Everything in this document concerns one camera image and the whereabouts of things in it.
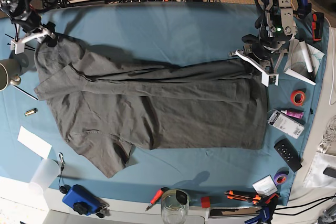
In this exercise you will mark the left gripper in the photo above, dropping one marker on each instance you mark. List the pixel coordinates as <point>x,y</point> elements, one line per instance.
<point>260,52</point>

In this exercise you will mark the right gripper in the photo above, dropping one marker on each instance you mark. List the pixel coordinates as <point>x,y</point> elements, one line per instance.
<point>32,21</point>

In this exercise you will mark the dark grey T-shirt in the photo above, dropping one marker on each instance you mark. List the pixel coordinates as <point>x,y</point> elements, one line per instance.
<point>104,106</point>

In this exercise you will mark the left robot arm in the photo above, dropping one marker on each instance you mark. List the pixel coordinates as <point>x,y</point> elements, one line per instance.
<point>276,26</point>

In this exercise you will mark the white paper tray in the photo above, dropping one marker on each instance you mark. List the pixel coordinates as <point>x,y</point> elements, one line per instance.
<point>296,66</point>

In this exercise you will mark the beige ceramic mug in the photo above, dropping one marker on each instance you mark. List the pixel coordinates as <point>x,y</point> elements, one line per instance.
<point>10,71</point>

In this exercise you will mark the white marker pen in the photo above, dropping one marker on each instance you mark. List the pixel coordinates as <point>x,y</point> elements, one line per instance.
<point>306,56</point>

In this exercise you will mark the thin metal rod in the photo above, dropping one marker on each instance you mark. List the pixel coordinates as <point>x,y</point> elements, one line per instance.
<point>24,92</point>

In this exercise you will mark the red tape roll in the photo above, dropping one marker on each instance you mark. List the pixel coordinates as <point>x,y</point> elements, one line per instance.
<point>298,97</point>

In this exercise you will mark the blue black bar clamp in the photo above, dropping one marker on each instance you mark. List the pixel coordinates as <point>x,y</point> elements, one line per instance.
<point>304,8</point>

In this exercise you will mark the white labelled package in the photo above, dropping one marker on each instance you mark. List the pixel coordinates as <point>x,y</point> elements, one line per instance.
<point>285,124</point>

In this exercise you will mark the red black clamp tool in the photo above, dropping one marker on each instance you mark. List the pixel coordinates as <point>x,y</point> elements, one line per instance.
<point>317,26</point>

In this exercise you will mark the purple small bottle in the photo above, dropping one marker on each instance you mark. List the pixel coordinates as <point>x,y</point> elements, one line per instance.
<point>293,114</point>

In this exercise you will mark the small brass battery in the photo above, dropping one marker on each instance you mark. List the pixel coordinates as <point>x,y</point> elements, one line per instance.
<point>30,112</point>

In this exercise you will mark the black remote control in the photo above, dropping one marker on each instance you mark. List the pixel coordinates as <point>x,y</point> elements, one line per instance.
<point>289,154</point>

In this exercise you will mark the white paper card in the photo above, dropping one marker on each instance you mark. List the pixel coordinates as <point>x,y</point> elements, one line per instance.
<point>34,142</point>

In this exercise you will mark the blue table cloth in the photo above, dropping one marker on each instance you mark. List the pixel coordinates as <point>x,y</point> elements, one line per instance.
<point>178,33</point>

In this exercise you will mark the purple tape roll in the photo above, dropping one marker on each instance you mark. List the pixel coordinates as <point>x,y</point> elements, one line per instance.
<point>280,178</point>

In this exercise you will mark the white small card box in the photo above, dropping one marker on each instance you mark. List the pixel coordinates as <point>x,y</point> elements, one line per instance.
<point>265,187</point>

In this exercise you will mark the translucent plastic cup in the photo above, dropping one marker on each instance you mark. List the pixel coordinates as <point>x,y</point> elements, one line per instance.
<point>47,171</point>

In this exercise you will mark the white plastic bag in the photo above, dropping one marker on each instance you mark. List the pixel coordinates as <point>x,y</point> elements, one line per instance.
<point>315,177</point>

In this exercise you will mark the orange black utility knife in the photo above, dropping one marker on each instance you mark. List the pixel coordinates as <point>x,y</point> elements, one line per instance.
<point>243,196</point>

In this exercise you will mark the red cube block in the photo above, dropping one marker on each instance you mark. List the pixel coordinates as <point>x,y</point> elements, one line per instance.
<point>205,202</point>

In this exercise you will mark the clear glass jar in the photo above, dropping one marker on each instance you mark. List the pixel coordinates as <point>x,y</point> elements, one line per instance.
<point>174,206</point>

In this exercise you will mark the blue box with knob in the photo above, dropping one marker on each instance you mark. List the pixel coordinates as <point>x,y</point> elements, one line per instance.
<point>81,200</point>

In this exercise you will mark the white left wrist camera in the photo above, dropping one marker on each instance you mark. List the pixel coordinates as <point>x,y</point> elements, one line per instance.
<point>267,68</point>

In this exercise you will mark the red handled screwdriver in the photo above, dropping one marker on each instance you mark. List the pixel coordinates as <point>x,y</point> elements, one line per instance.
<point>156,197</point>

